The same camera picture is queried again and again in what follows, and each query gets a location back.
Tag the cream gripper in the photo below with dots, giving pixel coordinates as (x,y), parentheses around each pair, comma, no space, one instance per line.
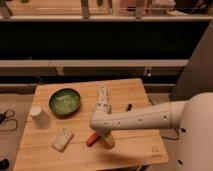
(109,140)

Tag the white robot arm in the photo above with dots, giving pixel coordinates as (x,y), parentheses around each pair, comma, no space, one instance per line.
(193,118)

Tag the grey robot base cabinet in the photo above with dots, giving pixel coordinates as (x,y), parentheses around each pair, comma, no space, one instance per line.
(197,76)

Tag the black marker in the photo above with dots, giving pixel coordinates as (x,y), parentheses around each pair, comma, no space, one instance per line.
(129,107)

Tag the pale sponge block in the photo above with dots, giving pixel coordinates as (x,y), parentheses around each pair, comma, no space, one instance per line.
(62,139)

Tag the white tube bottle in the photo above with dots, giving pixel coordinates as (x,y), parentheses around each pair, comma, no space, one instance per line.
(102,95)

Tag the green bowl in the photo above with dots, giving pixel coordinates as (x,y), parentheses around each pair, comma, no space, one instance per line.
(65,101)

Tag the white paper cup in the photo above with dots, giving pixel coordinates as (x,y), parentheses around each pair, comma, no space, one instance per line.
(39,117)

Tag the black object bottom left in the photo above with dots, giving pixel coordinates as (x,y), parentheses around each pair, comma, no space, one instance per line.
(4,164)

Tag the long shelf rail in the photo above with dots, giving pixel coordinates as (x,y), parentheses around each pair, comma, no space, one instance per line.
(93,63)

